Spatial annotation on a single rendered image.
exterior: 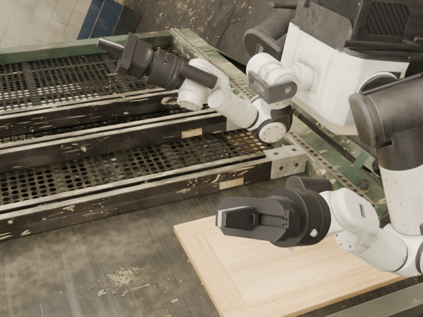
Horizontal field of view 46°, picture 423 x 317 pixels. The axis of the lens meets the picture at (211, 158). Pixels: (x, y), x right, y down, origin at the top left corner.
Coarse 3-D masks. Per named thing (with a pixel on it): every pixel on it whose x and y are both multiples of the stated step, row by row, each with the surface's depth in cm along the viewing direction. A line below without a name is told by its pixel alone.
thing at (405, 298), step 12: (408, 288) 114; (420, 288) 114; (372, 300) 110; (384, 300) 111; (396, 300) 111; (408, 300) 111; (420, 300) 111; (348, 312) 108; (360, 312) 108; (372, 312) 108; (384, 312) 108; (396, 312) 108; (408, 312) 110; (420, 312) 112
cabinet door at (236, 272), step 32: (192, 224) 134; (192, 256) 124; (224, 256) 125; (256, 256) 125; (288, 256) 125; (320, 256) 125; (352, 256) 126; (224, 288) 115; (256, 288) 116; (288, 288) 116; (320, 288) 116; (352, 288) 116
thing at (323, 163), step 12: (180, 36) 253; (192, 48) 239; (252, 96) 195; (288, 132) 171; (300, 144) 164; (312, 156) 158; (324, 168) 153; (348, 180) 147; (360, 192) 142; (372, 204) 138
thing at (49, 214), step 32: (224, 160) 152; (256, 160) 152; (288, 160) 155; (64, 192) 136; (96, 192) 138; (128, 192) 138; (160, 192) 142; (192, 192) 146; (0, 224) 127; (32, 224) 130; (64, 224) 134
